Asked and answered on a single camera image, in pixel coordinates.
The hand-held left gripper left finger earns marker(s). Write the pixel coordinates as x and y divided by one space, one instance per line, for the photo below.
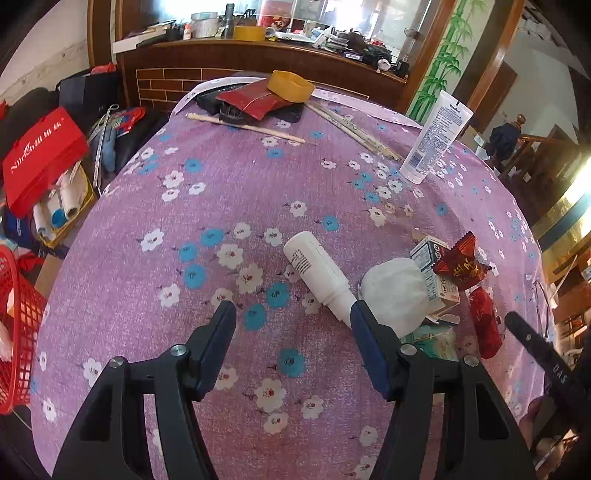
217 350

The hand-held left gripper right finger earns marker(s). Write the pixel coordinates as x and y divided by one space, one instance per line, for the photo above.
374 355

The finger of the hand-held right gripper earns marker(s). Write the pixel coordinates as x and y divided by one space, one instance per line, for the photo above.
554 364

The teal tissue packet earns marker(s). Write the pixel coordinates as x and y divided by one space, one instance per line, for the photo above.
429 341

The white tissue ball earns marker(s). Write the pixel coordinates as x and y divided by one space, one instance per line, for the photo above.
397 290

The dark red candy packet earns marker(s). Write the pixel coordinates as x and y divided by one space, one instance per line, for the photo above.
485 323

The small white blue carton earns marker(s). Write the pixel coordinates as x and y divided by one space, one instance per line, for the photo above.
436 286

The white plastic bottle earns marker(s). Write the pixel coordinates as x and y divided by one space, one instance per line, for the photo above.
309 263

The red snack wrapper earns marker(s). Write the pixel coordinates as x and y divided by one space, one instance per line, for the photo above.
461 263

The red plastic basket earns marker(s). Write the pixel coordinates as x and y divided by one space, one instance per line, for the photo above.
18 332

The purple floral tablecloth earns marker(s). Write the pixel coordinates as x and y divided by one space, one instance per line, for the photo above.
184 207

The rolled white papers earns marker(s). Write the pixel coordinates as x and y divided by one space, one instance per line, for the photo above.
64 207

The wooden stair railing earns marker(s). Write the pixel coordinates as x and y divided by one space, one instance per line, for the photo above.
549 152

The wooden chopstick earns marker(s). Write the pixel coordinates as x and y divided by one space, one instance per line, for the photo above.
341 129
351 127
244 128

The white lotion tube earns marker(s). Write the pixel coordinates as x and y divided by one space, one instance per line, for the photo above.
436 134

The dark jacket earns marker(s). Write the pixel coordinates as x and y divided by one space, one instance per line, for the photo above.
505 138

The red blue plastic bag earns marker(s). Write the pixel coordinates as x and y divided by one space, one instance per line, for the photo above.
127 121

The red foil pouch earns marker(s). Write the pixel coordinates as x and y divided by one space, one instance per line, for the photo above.
249 101

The red paper bag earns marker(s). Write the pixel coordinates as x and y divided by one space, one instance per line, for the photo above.
41 157

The yellow round container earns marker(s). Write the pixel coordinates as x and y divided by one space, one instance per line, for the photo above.
291 87

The wooden door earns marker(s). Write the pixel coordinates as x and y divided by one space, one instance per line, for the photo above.
496 92

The dark navy paper bag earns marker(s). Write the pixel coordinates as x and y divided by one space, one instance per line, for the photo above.
87 99

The wooden sideboard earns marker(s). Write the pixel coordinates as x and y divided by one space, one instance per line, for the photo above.
207 60

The white flat box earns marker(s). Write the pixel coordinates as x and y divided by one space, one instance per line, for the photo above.
138 41

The black flashlight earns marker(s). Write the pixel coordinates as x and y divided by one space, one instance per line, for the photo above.
229 21

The wooden framed glass window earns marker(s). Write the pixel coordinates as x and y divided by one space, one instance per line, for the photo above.
415 18

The red gift box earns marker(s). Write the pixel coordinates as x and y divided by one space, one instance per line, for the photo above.
277 14

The green bamboo wall decal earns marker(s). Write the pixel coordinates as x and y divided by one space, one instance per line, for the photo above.
443 60

